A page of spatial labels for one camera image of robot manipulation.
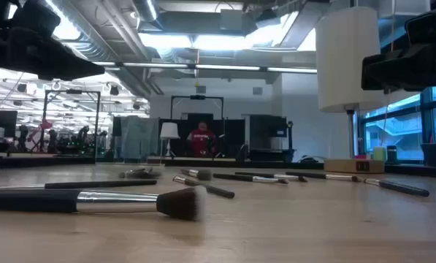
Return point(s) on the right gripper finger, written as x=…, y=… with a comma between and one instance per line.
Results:
x=385, y=73

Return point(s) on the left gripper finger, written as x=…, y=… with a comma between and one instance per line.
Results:
x=71, y=65

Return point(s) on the long thin black brush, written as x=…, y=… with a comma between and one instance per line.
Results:
x=93, y=184

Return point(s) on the short silver makeup brush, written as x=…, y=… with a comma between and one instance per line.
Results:
x=128, y=173

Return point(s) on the fan head makeup brush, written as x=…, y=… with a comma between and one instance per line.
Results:
x=150, y=175

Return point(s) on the thick black kabuki brush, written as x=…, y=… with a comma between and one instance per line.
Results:
x=27, y=201

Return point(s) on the grey fluffy makeup brush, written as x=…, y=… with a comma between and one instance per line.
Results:
x=203, y=174

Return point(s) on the red robot arm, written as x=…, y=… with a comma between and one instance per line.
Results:
x=42, y=126

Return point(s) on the white cylindrical cup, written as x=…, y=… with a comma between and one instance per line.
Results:
x=345, y=55

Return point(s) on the black monitor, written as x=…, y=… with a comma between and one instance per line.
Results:
x=0, y=122

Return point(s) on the dark tumbler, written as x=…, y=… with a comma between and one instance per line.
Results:
x=391, y=153

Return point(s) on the green cup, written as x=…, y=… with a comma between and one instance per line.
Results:
x=379, y=153

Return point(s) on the white ceiling light strip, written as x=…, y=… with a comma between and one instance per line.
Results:
x=155, y=65
x=228, y=67
x=291, y=69

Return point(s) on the pink flat object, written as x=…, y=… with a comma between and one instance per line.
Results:
x=362, y=156

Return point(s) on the clear acrylic brush holder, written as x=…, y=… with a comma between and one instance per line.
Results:
x=130, y=157

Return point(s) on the small white table lamp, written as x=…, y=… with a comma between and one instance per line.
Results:
x=169, y=130

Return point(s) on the black cabinet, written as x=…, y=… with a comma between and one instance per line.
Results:
x=267, y=128

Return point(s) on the person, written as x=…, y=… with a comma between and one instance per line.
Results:
x=202, y=140

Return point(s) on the black gantry frame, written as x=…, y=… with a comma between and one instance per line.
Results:
x=197, y=97
x=71, y=91

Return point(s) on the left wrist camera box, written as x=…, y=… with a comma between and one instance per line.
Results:
x=35, y=18

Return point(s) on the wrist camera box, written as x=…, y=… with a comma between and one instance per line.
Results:
x=429, y=27
x=35, y=18

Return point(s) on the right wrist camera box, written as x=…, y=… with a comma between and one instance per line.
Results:
x=429, y=27

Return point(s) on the black aluminium table frame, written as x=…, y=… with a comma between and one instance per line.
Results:
x=38, y=161

